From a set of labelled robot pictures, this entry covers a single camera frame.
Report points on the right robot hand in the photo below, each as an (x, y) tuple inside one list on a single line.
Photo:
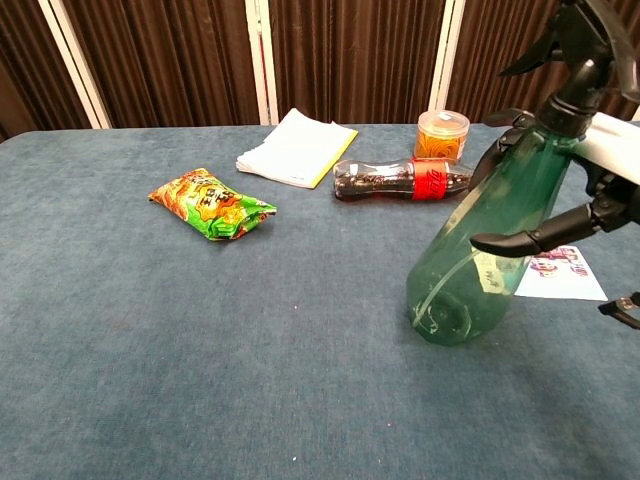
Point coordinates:
[(612, 145)]

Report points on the green spray bottle black trigger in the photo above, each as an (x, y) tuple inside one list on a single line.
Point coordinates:
[(460, 280)]

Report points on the cola bottle red label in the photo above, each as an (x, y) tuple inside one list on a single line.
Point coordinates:
[(380, 180)]

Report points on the white printed card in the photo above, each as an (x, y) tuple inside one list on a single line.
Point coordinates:
[(565, 285)]

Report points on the brown pleated screen panel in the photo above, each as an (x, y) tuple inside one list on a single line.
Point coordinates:
[(25, 75), (490, 40), (170, 60), (355, 60)]

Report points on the clear orange plastic jar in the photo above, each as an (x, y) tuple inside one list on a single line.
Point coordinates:
[(441, 137)]

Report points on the white notepad yellow edge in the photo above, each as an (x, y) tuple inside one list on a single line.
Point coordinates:
[(300, 147)]

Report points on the green orange snack bag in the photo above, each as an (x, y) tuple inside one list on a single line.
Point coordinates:
[(210, 202)]

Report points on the white screen frame post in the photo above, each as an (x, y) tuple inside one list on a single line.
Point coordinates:
[(75, 65), (262, 60), (446, 55)]

